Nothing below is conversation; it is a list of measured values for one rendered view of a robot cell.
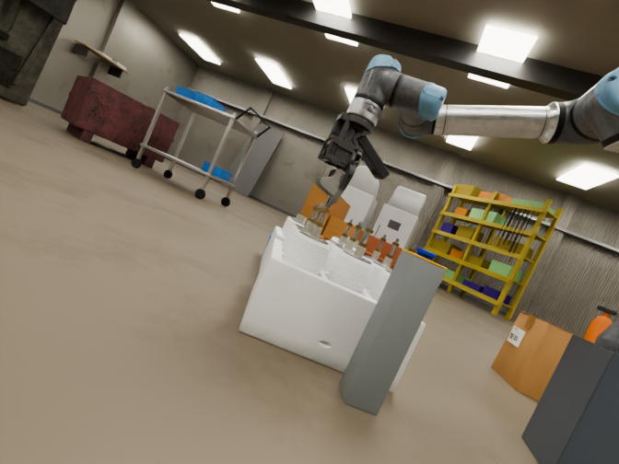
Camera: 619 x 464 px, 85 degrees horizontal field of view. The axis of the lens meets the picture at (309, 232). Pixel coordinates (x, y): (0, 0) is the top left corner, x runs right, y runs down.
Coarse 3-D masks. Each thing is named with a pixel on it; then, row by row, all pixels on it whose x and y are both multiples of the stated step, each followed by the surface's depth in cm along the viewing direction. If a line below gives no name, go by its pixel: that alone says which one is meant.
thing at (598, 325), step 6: (600, 306) 305; (606, 312) 302; (612, 312) 298; (600, 318) 302; (606, 318) 300; (594, 324) 302; (600, 324) 299; (606, 324) 297; (588, 330) 306; (594, 330) 301; (600, 330) 298; (588, 336) 303; (594, 336) 299
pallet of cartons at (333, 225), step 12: (312, 192) 404; (324, 192) 400; (312, 204) 403; (324, 204) 398; (336, 204) 411; (348, 204) 475; (336, 216) 436; (324, 228) 405; (336, 228) 394; (324, 240) 394
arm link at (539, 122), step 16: (448, 112) 84; (464, 112) 83; (480, 112) 82; (496, 112) 81; (512, 112) 80; (528, 112) 80; (544, 112) 79; (560, 112) 77; (400, 128) 92; (416, 128) 86; (432, 128) 86; (448, 128) 85; (464, 128) 84; (480, 128) 83; (496, 128) 82; (512, 128) 81; (528, 128) 80; (544, 128) 79; (560, 128) 78; (560, 144) 81; (576, 144) 79; (592, 144) 77
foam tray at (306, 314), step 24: (264, 264) 93; (288, 264) 74; (264, 288) 74; (288, 288) 74; (312, 288) 75; (336, 288) 75; (264, 312) 74; (288, 312) 75; (312, 312) 75; (336, 312) 76; (360, 312) 76; (264, 336) 75; (288, 336) 75; (312, 336) 76; (336, 336) 76; (360, 336) 77; (312, 360) 76; (336, 360) 77; (408, 360) 78
